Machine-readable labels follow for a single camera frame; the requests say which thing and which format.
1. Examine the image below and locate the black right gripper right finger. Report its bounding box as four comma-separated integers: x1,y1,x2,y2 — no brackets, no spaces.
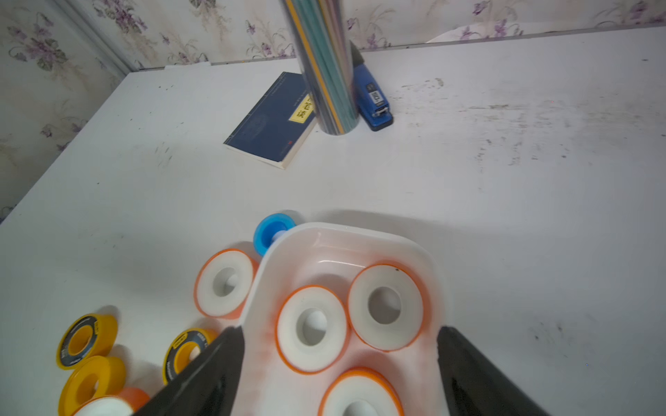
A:
437,326,547,415

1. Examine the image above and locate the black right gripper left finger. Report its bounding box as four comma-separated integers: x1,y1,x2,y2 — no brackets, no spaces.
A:
136,327,246,415

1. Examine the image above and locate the orange tape roll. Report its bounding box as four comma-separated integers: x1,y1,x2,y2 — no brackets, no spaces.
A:
317,367,405,416
347,263,425,352
194,249,258,320
74,388,150,416
275,285,350,375

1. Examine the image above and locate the yellow black tape roll right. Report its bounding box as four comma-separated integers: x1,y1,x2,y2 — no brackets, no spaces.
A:
161,328,217,385

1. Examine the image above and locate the yellow black tape roll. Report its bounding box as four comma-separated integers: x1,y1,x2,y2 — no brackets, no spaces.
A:
161,328,217,385
57,314,118,370

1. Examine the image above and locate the plain yellow tape roll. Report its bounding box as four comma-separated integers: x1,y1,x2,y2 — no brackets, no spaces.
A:
58,355,127,416

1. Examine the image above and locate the yellow black tape roll left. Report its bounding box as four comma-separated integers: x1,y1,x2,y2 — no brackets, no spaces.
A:
57,314,118,370

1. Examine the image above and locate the blue sealing tape roll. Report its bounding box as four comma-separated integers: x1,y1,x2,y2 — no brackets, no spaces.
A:
253,213,296,257

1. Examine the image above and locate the dark blue book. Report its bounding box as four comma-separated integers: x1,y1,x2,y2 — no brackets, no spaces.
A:
225,72,317,169

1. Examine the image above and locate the striped cylinder with blue lid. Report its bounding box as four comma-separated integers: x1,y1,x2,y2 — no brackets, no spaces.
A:
281,0,358,135

